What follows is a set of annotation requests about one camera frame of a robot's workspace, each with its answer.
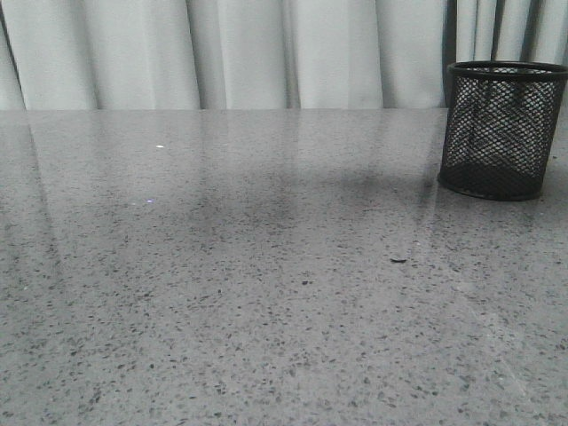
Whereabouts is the grey curtain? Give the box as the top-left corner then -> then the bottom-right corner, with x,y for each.
1,1 -> 567,110

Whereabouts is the black mesh pen bucket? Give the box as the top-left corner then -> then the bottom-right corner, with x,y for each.
438,61 -> 567,201

